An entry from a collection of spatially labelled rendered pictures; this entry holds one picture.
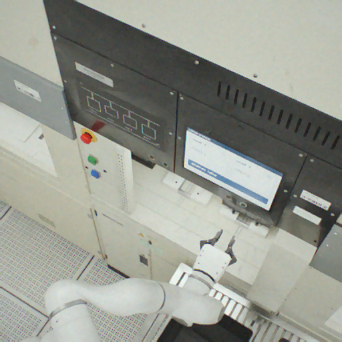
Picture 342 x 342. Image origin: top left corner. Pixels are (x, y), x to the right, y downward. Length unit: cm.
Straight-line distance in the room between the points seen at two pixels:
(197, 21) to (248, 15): 13
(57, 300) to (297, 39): 84
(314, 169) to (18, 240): 219
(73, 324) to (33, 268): 175
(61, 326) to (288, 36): 86
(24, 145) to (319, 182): 148
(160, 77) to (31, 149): 120
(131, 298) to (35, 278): 176
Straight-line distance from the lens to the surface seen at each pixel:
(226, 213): 216
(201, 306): 158
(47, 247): 312
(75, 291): 138
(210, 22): 111
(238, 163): 142
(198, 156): 150
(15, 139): 247
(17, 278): 310
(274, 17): 102
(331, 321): 212
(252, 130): 128
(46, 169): 235
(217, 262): 174
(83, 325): 136
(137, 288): 136
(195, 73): 124
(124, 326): 292
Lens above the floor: 283
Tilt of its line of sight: 59 degrees down
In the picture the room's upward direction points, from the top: 2 degrees clockwise
